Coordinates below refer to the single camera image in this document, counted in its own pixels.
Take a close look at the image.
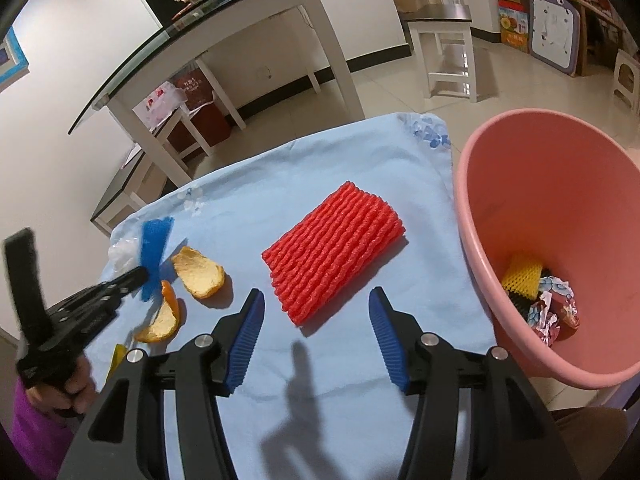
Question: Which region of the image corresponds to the yellow foam fruit net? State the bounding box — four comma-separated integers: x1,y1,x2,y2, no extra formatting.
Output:
501,254,543,293

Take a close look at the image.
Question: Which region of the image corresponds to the white crumpled plastic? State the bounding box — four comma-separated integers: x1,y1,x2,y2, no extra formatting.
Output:
108,237,146,273

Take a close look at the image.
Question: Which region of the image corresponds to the person's leg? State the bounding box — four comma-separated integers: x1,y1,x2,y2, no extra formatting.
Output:
550,406,633,480

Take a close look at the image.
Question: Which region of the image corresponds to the black foam fruit net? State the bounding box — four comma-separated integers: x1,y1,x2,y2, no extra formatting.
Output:
517,267,556,321

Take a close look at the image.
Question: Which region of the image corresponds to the wooden desk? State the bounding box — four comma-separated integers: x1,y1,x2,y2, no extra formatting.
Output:
495,0,626,78

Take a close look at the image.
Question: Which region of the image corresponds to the white glass-top table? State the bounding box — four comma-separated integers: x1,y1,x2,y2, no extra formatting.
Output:
67,0,366,186

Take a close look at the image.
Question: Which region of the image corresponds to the colourful fruit carton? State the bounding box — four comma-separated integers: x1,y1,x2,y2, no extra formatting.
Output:
497,2,531,53

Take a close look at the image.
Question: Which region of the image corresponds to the white pink plastic bag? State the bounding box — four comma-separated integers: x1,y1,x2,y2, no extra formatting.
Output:
132,85,188,133

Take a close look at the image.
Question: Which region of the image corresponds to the dark-top white stool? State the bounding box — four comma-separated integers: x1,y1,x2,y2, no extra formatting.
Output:
402,4,478,103

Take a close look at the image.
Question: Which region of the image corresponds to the grey drawing board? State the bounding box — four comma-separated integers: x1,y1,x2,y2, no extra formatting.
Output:
529,0,583,78

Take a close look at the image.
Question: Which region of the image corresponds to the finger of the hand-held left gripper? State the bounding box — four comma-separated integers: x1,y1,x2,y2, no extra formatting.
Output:
87,266,150,306

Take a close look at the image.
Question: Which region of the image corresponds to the light blue floral cloth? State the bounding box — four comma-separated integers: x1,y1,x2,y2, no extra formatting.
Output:
92,112,501,480

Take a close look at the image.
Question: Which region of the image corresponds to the white plastic stool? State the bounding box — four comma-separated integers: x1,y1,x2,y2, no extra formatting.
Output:
611,49,640,113

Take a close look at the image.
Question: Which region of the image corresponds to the pink plastic bucket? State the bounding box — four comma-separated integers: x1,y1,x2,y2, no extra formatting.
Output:
454,108,640,390

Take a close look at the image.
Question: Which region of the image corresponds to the person's left hand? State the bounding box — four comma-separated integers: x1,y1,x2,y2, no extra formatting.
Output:
25,355,96,418

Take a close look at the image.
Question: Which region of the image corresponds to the blue foam fruit net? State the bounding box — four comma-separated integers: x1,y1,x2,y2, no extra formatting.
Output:
140,216,175,303

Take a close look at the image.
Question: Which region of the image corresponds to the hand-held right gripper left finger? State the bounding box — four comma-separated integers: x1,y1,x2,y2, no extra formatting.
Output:
57,288,266,480

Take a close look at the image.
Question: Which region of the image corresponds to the orange peel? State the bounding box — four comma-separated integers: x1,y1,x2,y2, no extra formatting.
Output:
171,246,226,301
135,280,181,345

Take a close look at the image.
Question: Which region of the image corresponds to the yellow foam piece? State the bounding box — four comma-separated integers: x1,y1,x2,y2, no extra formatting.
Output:
105,344,131,381

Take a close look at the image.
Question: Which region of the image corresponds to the blue-framed wall panel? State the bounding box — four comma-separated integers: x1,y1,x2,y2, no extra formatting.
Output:
0,27,31,93

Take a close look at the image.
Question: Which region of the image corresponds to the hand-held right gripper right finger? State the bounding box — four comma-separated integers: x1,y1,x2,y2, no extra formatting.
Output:
368,286,583,480

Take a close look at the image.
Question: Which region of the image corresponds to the red foam fruit net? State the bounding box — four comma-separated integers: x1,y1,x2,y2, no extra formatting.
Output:
261,182,405,328

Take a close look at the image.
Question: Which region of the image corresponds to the person's left forearm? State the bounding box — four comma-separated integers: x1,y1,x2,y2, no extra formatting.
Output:
10,375,81,466

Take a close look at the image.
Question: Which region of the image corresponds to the dark-top white bench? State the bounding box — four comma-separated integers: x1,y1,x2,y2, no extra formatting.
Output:
90,150,176,238

